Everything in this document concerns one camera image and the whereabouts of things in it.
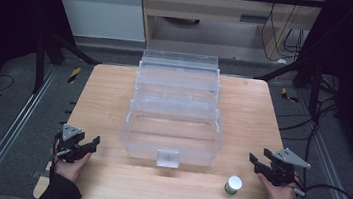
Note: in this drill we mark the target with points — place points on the light wooden desk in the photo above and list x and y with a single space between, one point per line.
208 9

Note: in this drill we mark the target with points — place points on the white cabinet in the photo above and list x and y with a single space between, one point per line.
100 10

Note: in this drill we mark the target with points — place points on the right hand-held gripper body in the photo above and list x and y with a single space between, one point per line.
285 165

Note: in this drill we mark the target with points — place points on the person's left hand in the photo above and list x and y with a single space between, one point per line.
70 168

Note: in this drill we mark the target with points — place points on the clear plastic storage box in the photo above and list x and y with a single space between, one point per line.
172 126

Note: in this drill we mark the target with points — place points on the aluminium floor rail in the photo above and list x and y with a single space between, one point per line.
334 171
13 128

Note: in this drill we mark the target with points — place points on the yellow black striped tape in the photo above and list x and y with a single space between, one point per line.
287 95
74 74

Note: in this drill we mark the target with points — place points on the person's right hand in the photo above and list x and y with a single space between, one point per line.
279 195

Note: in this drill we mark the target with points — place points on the small white jar green label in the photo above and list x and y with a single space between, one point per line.
234 184

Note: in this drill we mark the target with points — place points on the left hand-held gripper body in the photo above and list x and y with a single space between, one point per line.
69 138

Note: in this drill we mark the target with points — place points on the black metal stand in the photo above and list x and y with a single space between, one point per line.
315 88
40 64

